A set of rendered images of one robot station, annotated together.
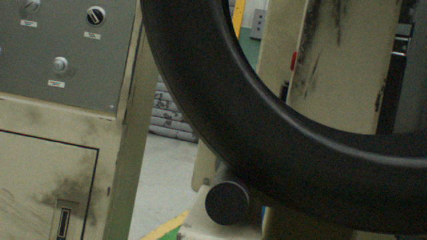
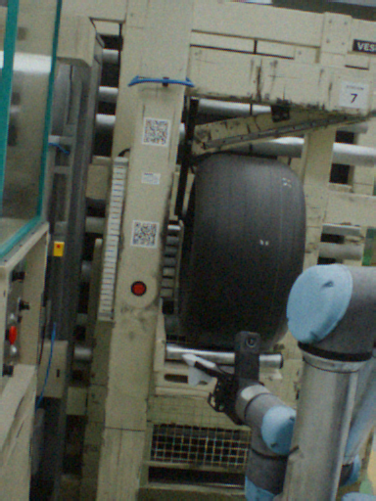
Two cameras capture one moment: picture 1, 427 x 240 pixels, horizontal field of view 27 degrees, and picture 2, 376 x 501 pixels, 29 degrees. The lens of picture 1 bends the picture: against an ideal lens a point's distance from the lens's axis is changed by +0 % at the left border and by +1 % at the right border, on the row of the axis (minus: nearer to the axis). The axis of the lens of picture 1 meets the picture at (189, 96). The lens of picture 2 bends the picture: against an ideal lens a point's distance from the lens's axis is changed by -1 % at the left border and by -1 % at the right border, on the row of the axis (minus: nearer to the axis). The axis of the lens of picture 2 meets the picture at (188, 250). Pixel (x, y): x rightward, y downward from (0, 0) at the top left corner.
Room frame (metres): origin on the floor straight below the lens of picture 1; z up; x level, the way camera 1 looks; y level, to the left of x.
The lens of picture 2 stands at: (1.52, 1.91, 1.55)
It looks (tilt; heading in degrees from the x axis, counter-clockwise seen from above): 10 degrees down; 262
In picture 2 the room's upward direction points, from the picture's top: 7 degrees clockwise
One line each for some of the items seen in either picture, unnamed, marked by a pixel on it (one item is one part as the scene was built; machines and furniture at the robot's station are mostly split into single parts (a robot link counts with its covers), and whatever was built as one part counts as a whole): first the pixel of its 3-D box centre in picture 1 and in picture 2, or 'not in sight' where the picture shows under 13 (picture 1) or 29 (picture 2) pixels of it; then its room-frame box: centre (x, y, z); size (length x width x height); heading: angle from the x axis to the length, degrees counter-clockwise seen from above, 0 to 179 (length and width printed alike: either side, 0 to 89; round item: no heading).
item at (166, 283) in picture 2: not in sight; (150, 261); (1.27, -0.61, 1.05); 0.20 x 0.15 x 0.30; 176
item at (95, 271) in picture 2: not in sight; (94, 339); (1.42, -1.06, 0.61); 0.33 x 0.06 x 0.86; 86
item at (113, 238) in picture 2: not in sight; (114, 239); (1.42, -0.19, 1.19); 0.05 x 0.04 x 0.48; 86
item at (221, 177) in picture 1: (232, 181); (222, 355); (1.09, -0.07, 0.90); 0.35 x 0.05 x 0.05; 176
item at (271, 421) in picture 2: not in sight; (275, 425); (1.15, 0.73, 1.04); 0.11 x 0.08 x 0.09; 103
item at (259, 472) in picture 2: not in sight; (275, 473); (1.13, 0.73, 0.94); 0.11 x 0.08 x 0.11; 13
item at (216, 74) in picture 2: not in sight; (276, 83); (0.93, -0.50, 1.71); 0.61 x 0.25 x 0.15; 176
